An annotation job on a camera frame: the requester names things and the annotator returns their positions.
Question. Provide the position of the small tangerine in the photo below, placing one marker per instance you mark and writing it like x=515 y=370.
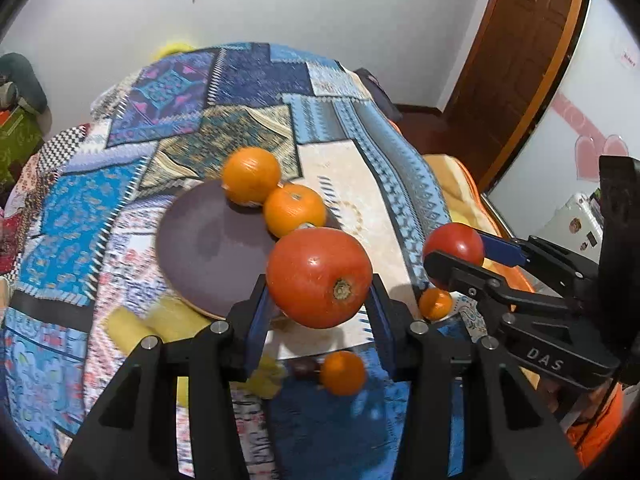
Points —
x=343 y=373
x=436 y=304

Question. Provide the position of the orange fleece blanket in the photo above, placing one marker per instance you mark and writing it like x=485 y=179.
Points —
x=467 y=195

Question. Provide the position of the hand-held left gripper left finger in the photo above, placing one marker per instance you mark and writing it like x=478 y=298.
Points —
x=257 y=331

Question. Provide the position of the large orange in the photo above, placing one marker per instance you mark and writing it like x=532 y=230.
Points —
x=295 y=210
x=251 y=175

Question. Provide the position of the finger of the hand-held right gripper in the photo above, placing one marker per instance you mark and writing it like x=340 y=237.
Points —
x=502 y=250
x=465 y=277

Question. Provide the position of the white suitcase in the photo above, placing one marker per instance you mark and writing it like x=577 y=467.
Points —
x=575 y=225

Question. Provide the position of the dark cloth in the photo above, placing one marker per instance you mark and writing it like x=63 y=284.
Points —
x=377 y=90

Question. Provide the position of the small red tomato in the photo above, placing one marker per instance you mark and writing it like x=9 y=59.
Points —
x=457 y=245

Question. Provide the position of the person's orange clothing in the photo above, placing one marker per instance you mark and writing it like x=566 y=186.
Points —
x=597 y=425

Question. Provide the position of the large red tomato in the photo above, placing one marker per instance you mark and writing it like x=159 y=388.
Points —
x=317 y=277

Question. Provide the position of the dark purple plate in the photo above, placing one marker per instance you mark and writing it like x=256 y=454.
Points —
x=210 y=250

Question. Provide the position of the patchwork printed blanket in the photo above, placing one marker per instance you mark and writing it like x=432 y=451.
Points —
x=100 y=210

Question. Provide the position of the white cabinet with pink hearts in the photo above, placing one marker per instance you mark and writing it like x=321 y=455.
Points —
x=575 y=110

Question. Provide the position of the brown wooden door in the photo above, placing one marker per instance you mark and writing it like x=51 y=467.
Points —
x=520 y=60

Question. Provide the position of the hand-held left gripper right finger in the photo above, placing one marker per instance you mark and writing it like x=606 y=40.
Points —
x=383 y=331

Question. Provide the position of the small yellow fruit piece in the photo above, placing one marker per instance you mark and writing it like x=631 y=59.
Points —
x=267 y=377

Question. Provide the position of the dark red grape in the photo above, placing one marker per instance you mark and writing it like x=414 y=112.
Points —
x=303 y=369

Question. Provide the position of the yellow banana bunch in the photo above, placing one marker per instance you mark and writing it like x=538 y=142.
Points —
x=150 y=325

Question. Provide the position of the green printed box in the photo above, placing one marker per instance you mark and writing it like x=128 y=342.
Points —
x=17 y=145

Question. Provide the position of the yellow plush item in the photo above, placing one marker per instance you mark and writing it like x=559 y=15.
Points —
x=172 y=50

